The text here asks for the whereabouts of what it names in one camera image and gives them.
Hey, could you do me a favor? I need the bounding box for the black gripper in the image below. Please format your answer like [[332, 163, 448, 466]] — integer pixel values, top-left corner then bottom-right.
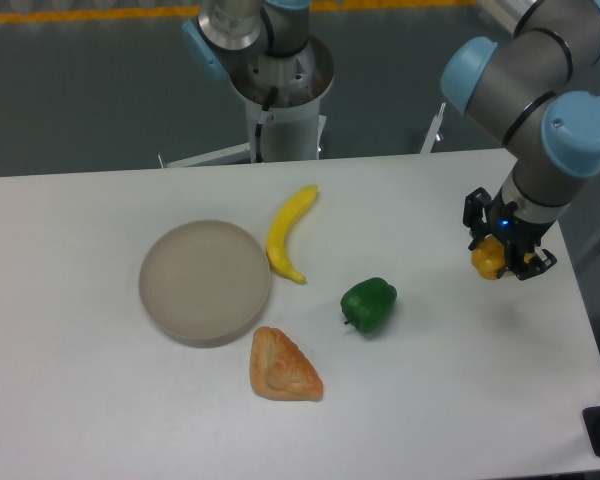
[[462, 187, 557, 281]]

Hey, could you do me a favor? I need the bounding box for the yellow bell pepper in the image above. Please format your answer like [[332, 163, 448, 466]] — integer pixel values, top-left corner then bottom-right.
[[471, 235, 514, 281]]

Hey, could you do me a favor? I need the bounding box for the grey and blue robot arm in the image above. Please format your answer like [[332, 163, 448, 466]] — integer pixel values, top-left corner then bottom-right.
[[183, 1, 600, 280]]

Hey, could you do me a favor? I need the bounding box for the green bell pepper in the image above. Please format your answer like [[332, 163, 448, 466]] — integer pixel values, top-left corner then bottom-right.
[[340, 277, 397, 335]]

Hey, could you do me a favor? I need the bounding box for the beige round plate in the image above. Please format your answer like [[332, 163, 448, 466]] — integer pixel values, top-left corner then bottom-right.
[[138, 220, 271, 347]]

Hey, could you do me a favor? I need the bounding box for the yellow banana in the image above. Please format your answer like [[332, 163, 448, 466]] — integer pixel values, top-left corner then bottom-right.
[[265, 184, 319, 285]]

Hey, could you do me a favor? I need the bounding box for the triangular puff pastry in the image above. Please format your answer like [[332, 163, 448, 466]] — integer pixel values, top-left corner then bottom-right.
[[249, 326, 324, 401]]

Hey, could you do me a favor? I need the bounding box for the white bracket behind table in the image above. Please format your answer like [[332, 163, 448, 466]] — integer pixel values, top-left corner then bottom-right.
[[420, 102, 446, 154]]

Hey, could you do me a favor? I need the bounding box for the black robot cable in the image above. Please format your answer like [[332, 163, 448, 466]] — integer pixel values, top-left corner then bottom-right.
[[254, 86, 279, 163]]

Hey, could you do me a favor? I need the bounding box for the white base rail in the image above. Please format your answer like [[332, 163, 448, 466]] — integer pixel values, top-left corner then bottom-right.
[[157, 113, 327, 169]]

